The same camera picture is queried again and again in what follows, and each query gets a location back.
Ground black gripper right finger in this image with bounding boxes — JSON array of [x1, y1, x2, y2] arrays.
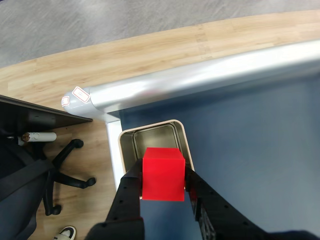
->
[[184, 167, 320, 240]]

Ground white cylindrical tube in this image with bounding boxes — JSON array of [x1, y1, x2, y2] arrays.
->
[[18, 131, 58, 144]]

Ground beige metal square container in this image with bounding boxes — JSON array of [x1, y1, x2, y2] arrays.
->
[[117, 119, 196, 190]]

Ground red cube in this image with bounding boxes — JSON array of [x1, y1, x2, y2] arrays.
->
[[141, 147, 186, 202]]

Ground silver aluminium board frame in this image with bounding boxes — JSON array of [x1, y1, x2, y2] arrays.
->
[[61, 39, 320, 191]]

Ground dark brown desk panel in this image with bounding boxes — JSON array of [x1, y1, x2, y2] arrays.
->
[[0, 94, 94, 137]]

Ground black office chair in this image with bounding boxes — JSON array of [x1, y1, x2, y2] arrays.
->
[[0, 124, 98, 216]]

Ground person's foot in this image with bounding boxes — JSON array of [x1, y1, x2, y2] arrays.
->
[[53, 225, 77, 240]]

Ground taped-tip black gripper left finger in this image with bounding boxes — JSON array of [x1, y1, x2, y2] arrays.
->
[[86, 158, 146, 240]]

